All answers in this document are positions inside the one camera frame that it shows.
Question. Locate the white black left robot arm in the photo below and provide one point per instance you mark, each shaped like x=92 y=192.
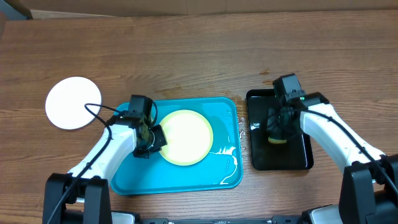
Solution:
x=82 y=195

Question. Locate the teal plastic tray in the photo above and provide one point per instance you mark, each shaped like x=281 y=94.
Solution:
x=222 y=168

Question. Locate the black water tray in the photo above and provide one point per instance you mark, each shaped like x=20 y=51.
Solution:
x=295 y=154

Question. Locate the green yellow sponge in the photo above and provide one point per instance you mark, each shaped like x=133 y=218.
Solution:
x=277 y=139

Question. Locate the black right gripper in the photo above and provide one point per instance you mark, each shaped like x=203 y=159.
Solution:
x=275 y=129

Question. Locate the yellow green plate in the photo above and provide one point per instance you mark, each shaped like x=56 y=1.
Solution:
x=189 y=137

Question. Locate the white plate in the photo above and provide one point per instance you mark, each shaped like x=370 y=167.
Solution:
x=72 y=103

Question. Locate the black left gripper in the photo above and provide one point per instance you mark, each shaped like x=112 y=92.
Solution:
x=161 y=142

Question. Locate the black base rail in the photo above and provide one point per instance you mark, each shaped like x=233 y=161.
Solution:
x=277 y=219

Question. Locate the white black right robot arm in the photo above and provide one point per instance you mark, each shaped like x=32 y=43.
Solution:
x=369 y=186

